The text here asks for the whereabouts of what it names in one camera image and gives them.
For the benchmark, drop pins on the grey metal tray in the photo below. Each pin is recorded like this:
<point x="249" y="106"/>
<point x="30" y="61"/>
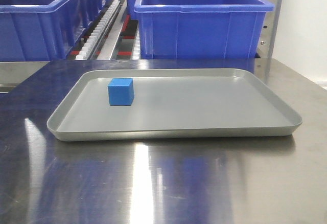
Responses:
<point x="173" y="103"/>

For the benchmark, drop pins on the blue cube block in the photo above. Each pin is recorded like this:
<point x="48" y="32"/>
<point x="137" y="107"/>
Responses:
<point x="121" y="92"/>

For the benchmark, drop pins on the front right blue bin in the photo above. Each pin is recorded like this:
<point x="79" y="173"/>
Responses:
<point x="200" y="29"/>

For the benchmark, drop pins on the front left blue bin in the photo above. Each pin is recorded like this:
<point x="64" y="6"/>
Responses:
<point x="40" y="30"/>

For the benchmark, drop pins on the steel divider rail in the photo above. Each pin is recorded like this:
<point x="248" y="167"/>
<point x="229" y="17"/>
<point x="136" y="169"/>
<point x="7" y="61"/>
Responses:
<point x="110" y="44"/>

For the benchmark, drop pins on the white roller conveyor rail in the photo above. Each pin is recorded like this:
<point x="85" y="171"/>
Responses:
<point x="94" y="41"/>

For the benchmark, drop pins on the steel shelf upright post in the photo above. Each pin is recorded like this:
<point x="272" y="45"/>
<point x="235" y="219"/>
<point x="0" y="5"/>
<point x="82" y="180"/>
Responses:
<point x="267" y="40"/>

